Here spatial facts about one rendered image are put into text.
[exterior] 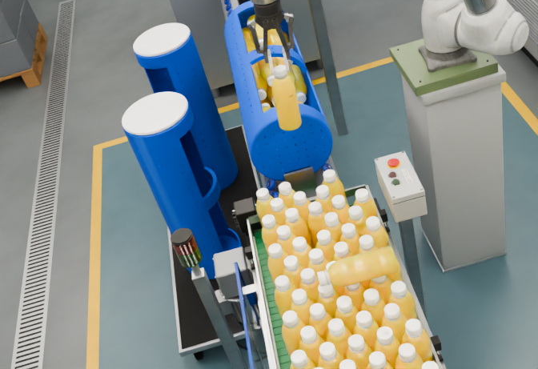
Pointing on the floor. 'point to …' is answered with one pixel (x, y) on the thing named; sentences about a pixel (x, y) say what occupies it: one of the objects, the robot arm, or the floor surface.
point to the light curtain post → (327, 62)
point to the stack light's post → (218, 319)
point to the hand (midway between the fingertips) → (278, 61)
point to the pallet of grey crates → (19, 34)
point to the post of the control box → (411, 259)
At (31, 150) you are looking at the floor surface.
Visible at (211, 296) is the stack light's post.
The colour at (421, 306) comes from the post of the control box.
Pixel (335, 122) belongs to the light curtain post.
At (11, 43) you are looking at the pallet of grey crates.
